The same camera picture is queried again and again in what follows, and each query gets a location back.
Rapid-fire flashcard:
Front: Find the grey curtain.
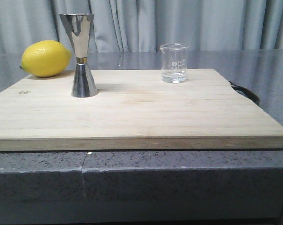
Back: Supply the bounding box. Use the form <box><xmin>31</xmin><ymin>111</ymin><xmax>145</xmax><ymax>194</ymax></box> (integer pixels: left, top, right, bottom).
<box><xmin>0</xmin><ymin>0</ymin><xmax>283</xmax><ymax>53</ymax></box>

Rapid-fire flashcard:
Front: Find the small glass beaker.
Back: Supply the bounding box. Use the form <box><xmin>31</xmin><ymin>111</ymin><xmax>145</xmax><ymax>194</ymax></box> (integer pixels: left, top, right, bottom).
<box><xmin>160</xmin><ymin>43</ymin><xmax>189</xmax><ymax>83</ymax></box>

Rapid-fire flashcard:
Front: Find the yellow lemon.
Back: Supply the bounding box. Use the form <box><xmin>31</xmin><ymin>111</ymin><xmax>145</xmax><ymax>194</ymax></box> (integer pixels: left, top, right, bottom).
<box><xmin>20</xmin><ymin>40</ymin><xmax>71</xmax><ymax>77</ymax></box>

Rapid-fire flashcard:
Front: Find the wooden cutting board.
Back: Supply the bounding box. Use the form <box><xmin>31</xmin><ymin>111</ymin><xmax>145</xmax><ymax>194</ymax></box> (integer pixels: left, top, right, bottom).
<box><xmin>0</xmin><ymin>69</ymin><xmax>283</xmax><ymax>151</ymax></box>

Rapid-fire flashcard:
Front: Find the steel double jigger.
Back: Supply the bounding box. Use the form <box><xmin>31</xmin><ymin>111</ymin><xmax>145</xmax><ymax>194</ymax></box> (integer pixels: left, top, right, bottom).
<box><xmin>59</xmin><ymin>14</ymin><xmax>98</xmax><ymax>98</ymax></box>

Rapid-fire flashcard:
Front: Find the black cutting board strap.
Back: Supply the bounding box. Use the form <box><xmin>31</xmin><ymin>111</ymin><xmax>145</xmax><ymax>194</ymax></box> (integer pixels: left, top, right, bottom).
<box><xmin>228</xmin><ymin>81</ymin><xmax>261</xmax><ymax>105</ymax></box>

